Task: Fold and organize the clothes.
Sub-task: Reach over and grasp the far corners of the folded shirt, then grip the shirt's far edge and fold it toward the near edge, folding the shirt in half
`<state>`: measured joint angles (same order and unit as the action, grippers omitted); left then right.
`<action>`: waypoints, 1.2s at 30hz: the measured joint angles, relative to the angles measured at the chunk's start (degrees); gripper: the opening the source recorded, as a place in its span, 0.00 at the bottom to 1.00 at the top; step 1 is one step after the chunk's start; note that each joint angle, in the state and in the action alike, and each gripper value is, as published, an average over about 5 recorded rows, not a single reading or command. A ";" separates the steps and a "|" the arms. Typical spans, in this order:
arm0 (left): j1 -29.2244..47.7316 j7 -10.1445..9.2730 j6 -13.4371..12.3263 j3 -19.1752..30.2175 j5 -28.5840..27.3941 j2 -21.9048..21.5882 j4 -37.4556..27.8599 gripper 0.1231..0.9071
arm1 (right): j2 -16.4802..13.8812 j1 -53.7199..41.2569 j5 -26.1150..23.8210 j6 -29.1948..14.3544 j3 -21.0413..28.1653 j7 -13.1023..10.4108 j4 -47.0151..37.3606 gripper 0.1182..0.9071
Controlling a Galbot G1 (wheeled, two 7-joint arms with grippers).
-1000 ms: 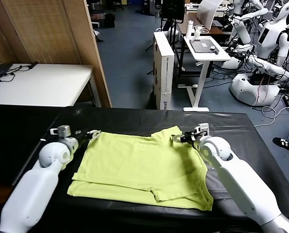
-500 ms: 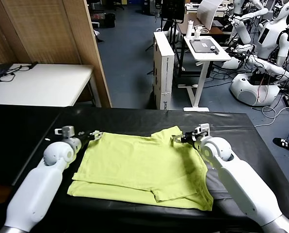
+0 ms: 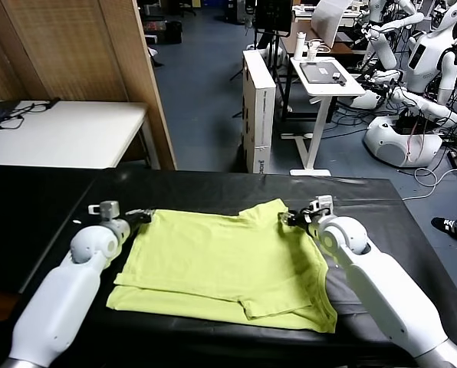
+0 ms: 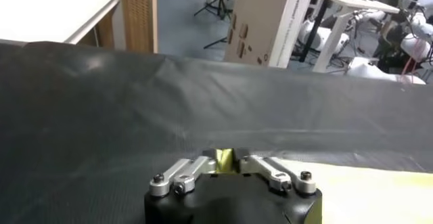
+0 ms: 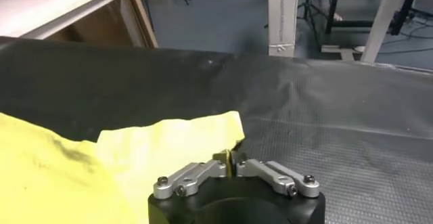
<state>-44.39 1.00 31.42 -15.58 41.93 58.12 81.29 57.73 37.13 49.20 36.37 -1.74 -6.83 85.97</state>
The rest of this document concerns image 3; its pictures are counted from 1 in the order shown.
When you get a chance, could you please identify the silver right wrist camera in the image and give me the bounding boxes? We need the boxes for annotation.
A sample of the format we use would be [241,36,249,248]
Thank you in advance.
[307,195,335,216]

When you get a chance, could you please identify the grey closed laptop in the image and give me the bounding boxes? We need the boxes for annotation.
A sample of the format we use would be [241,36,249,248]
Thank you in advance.
[299,62,347,85]

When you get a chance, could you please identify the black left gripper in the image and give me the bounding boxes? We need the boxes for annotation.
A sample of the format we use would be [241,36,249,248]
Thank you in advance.
[121,208,155,233]

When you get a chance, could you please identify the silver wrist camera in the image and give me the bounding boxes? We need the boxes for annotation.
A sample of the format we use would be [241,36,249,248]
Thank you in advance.
[307,195,335,216]
[88,200,120,222]

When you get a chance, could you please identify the black cable bundle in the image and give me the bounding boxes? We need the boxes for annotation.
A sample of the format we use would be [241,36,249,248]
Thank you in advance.
[0,100,52,132]

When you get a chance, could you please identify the black white-striped sneaker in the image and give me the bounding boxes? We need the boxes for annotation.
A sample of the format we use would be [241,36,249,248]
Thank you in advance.
[431,216,457,243]

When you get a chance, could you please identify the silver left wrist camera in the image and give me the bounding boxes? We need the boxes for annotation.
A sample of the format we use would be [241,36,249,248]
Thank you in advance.
[88,200,120,222]

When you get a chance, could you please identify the yellow-green printed t-shirt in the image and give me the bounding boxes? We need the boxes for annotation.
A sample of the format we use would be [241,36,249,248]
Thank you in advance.
[105,198,337,334]

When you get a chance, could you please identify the black monitor on stand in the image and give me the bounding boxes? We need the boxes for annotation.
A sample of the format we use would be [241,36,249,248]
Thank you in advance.
[253,0,294,39]

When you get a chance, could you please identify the white water bottle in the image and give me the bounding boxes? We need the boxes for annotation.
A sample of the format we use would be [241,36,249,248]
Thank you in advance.
[293,32,307,61]

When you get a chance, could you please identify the tall white cardboard box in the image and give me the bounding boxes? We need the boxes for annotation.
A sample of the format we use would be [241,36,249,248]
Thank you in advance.
[242,51,278,176]

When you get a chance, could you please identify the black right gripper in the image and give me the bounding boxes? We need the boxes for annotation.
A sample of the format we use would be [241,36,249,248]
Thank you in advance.
[277,209,314,232]

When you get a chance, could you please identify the black storage crate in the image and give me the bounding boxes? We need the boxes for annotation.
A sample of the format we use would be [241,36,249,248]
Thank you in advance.
[163,21,183,46]

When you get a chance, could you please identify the white floor cable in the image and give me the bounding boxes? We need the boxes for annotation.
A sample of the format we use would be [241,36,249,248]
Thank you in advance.
[400,164,457,202]

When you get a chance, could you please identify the brown wooden desk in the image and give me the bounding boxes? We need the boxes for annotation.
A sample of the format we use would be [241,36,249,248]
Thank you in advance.
[280,21,371,58]

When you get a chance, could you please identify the white standing desk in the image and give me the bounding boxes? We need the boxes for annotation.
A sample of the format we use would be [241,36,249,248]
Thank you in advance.
[280,57,367,178]

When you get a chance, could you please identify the white curved panel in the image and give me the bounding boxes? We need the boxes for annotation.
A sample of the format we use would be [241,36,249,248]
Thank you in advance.
[310,0,355,51]

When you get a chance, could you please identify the wooden woven partition screen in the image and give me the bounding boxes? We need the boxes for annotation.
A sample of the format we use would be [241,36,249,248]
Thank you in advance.
[0,0,177,172]

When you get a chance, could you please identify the white rectangular table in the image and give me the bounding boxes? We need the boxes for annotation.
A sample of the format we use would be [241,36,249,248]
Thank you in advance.
[0,100,161,170]

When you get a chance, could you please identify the black plastic tablecloth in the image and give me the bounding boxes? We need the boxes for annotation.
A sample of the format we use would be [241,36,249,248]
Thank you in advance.
[19,168,457,368]

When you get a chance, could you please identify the large white humanoid robot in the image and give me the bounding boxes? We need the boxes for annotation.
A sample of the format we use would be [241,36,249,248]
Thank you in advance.
[349,0,457,169]

